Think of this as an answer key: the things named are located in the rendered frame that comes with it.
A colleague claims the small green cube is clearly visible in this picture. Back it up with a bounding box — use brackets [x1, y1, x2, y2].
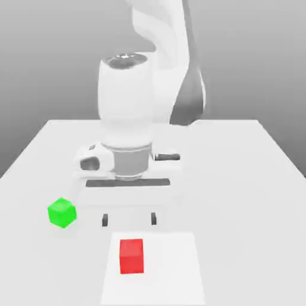
[47, 197, 78, 230]

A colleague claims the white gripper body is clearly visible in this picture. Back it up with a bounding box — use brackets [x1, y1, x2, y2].
[78, 177, 179, 209]

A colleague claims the small red cube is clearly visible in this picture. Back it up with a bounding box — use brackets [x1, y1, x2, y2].
[119, 238, 145, 275]

